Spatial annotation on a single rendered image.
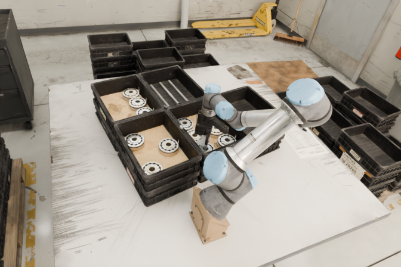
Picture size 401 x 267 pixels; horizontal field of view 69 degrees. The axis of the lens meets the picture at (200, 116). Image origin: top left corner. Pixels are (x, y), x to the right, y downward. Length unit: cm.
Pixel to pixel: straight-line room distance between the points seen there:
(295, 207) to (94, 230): 97
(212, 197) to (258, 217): 36
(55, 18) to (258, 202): 386
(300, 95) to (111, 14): 392
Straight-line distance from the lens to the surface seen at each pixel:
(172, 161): 150
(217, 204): 125
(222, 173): 109
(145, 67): 272
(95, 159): 172
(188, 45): 323
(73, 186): 163
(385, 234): 278
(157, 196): 146
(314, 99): 107
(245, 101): 198
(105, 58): 307
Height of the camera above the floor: 195
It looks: 39 degrees down
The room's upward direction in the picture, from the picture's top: 8 degrees clockwise
